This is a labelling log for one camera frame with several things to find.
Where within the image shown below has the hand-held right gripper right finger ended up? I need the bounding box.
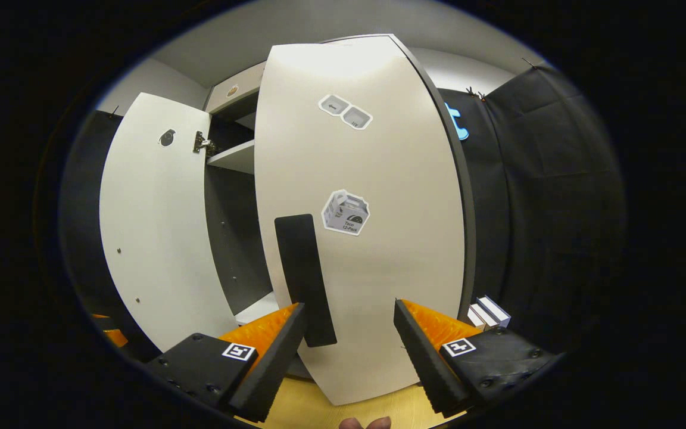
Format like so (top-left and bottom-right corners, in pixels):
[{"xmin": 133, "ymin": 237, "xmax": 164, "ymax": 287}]
[{"xmin": 394, "ymin": 299, "xmax": 560, "ymax": 419}]

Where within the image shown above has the white cabinet shelf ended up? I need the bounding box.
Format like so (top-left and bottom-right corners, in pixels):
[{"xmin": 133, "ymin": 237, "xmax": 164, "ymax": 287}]
[
  {"xmin": 206, "ymin": 140, "xmax": 256, "ymax": 175},
  {"xmin": 233, "ymin": 291, "xmax": 282, "ymax": 326}
]

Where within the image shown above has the white box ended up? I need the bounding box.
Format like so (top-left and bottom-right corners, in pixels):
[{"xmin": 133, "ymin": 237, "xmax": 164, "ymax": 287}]
[
  {"xmin": 476, "ymin": 296, "xmax": 512, "ymax": 328},
  {"xmin": 467, "ymin": 303, "xmax": 492, "ymax": 332}
]

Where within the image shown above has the black backdrop cloth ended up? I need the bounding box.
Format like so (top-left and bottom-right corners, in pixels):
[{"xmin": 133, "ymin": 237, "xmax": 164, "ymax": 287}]
[{"xmin": 57, "ymin": 63, "xmax": 628, "ymax": 365}]

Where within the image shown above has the cabinet door box sticker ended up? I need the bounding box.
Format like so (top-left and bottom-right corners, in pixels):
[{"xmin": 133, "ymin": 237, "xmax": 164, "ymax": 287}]
[{"xmin": 253, "ymin": 36, "xmax": 466, "ymax": 406}]

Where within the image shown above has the black door handle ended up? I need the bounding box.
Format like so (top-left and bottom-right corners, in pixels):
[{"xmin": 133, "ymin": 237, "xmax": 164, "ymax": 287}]
[{"xmin": 274, "ymin": 213, "xmax": 338, "ymax": 349}]

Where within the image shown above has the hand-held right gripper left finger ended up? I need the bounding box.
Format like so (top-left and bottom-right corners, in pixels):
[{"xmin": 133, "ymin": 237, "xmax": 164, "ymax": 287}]
[{"xmin": 142, "ymin": 302, "xmax": 308, "ymax": 424}]

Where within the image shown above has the grey cabinet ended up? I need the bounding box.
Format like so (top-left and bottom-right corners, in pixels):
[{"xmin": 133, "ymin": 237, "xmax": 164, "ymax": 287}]
[{"xmin": 202, "ymin": 33, "xmax": 478, "ymax": 382}]

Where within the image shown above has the cabinet door checkered sticker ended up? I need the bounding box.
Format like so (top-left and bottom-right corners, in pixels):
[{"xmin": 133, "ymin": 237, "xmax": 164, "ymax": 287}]
[{"xmin": 99, "ymin": 92, "xmax": 238, "ymax": 353}]

